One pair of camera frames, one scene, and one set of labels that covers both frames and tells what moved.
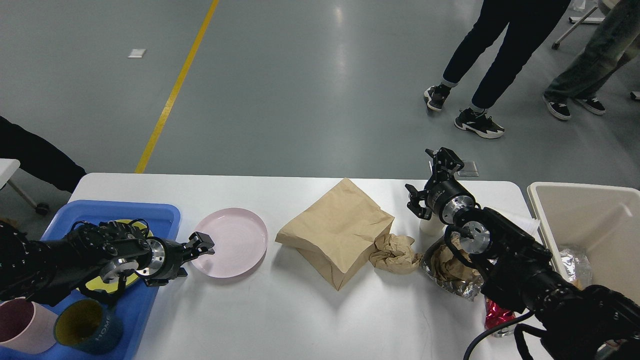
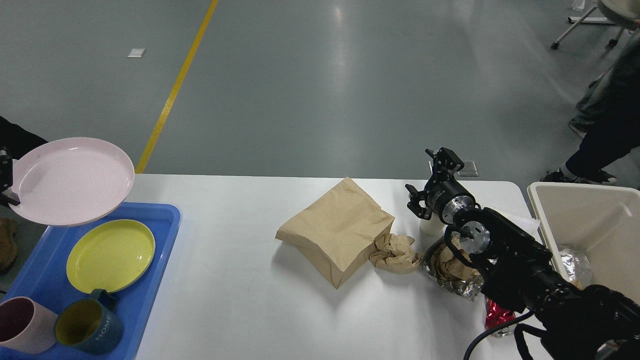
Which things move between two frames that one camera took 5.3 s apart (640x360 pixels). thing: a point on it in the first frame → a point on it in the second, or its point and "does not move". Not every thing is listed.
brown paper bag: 335,233 does not move
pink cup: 26,327 does not move
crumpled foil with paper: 450,273 does not move
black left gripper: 167,255 → 6,170
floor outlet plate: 470,169 does not move
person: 613,38 → 613,96
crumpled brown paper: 394,254 does not move
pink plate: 240,238 → 70,181
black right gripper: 445,196 does not move
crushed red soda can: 495,316 does not move
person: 528,22 → 609,116
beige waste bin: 592,233 does not move
